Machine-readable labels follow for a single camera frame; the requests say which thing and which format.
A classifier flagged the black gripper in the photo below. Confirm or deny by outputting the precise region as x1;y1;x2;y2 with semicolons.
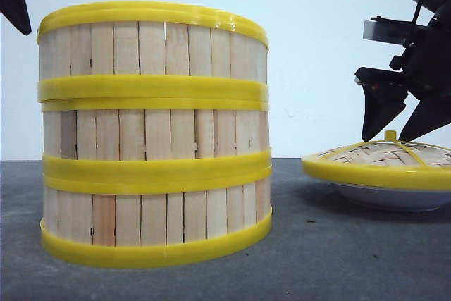
355;8;450;141

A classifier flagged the woven bamboo steamer lid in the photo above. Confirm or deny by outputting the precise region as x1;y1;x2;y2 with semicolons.
302;130;450;192

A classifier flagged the bamboo steamer basket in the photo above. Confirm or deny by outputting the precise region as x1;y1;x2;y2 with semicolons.
37;1;268;112
42;109;271;195
41;178;272;269

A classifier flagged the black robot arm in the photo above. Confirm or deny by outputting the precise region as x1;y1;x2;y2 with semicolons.
355;0;450;142

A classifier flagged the white plate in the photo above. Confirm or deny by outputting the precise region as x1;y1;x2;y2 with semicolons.
331;183;450;212

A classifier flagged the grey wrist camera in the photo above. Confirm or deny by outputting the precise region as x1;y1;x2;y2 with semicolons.
363;16;426;45

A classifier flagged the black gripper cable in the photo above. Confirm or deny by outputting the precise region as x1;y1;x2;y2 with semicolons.
412;0;424;25

